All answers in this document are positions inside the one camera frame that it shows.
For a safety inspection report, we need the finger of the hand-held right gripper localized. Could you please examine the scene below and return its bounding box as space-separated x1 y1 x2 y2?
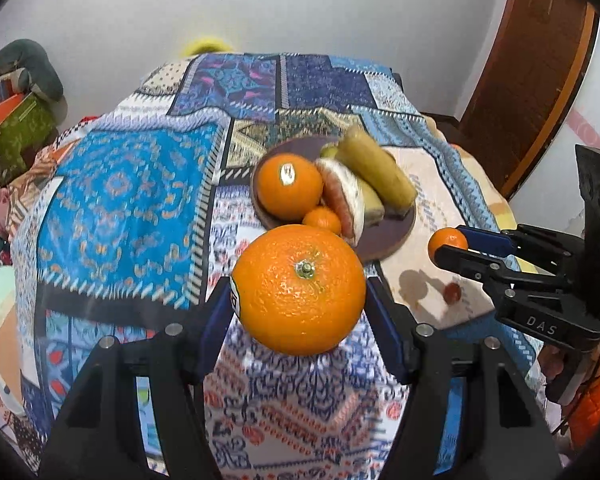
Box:
455 225 583 266
435 244 581 296

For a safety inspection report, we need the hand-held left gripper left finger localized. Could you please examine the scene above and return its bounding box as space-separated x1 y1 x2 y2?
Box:
40 276 238 480

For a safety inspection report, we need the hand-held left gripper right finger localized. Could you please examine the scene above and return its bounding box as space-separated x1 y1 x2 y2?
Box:
366 275 563 480

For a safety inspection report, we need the small tangerine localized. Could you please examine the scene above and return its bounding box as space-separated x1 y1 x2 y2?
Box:
427 227 469 264
302 206 342 236

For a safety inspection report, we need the brown round plate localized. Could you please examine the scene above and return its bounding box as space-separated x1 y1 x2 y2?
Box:
250 135 417 263

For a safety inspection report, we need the large orange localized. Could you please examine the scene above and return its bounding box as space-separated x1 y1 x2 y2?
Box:
256 156 324 221
231 224 367 357

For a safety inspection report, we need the yellow-green banana-like fruit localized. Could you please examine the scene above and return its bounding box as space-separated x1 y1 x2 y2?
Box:
337 124 417 209

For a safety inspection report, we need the hot dog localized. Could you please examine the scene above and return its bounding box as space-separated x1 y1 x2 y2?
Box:
314 157 366 247

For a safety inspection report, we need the person's right forearm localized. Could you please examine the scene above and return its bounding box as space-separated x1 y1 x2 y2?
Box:
562 345 600 453

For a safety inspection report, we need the person's right hand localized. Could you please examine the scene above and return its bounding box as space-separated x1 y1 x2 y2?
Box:
536 345 564 392

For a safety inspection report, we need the white sliding wardrobe door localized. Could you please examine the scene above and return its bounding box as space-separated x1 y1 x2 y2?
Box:
505 15 600 241

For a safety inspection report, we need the blue patchwork blanket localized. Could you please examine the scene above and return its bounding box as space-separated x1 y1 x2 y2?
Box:
0 51 546 480

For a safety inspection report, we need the brown wooden door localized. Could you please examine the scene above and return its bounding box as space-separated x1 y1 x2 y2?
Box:
459 0 600 201

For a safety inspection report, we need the green fabric storage box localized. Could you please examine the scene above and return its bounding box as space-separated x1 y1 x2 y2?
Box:
0 99 60 187

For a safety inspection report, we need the yellow foam arch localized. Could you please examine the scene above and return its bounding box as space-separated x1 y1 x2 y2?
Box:
180 35 233 58

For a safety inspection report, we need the orange box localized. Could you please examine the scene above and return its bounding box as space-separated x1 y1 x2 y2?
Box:
0 91 38 128

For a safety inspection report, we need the grey curved pillow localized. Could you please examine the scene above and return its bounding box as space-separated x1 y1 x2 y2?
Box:
0 40 65 102

